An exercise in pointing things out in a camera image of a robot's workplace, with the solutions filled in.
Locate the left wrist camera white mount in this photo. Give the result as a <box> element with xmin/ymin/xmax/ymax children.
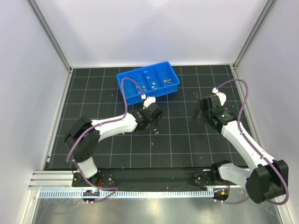
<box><xmin>141</xmin><ymin>94</ymin><xmax>156</xmax><ymax>109</ymax></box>

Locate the white slotted cable duct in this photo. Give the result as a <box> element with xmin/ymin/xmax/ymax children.
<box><xmin>39</xmin><ymin>189</ymin><xmax>214</xmax><ymax>199</ymax></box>

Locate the aluminium frame post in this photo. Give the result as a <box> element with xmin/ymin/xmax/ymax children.
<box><xmin>233</xmin><ymin>0</ymin><xmax>277</xmax><ymax>69</ymax></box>
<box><xmin>26</xmin><ymin>0</ymin><xmax>71</xmax><ymax>73</ymax></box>

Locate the left aluminium frame post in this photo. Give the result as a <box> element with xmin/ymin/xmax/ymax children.
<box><xmin>26</xmin><ymin>0</ymin><xmax>71</xmax><ymax>73</ymax></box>

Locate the blue plastic compartment bin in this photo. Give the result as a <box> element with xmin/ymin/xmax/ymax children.
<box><xmin>116</xmin><ymin>61</ymin><xmax>180</xmax><ymax>105</ymax></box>

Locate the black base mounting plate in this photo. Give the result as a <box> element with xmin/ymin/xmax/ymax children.
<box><xmin>72</xmin><ymin>168</ymin><xmax>239</xmax><ymax>189</ymax></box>

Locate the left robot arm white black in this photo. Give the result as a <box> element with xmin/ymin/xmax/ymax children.
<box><xmin>64</xmin><ymin>102</ymin><xmax>164</xmax><ymax>187</ymax></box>

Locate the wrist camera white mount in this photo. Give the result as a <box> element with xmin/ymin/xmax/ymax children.
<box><xmin>141</xmin><ymin>94</ymin><xmax>156</xmax><ymax>109</ymax></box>
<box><xmin>212</xmin><ymin>88</ymin><xmax>227</xmax><ymax>106</ymax></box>

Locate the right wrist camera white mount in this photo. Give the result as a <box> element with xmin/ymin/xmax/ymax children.
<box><xmin>212</xmin><ymin>88</ymin><xmax>227</xmax><ymax>106</ymax></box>

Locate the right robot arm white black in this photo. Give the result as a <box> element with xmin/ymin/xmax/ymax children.
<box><xmin>192</xmin><ymin>93</ymin><xmax>289</xmax><ymax>205</ymax></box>

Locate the right aluminium frame post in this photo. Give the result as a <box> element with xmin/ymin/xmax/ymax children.
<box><xmin>233</xmin><ymin>0</ymin><xmax>277</xmax><ymax>69</ymax></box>

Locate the black grid cutting mat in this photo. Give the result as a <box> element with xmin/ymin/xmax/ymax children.
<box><xmin>44</xmin><ymin>65</ymin><xmax>246</xmax><ymax>170</ymax></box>

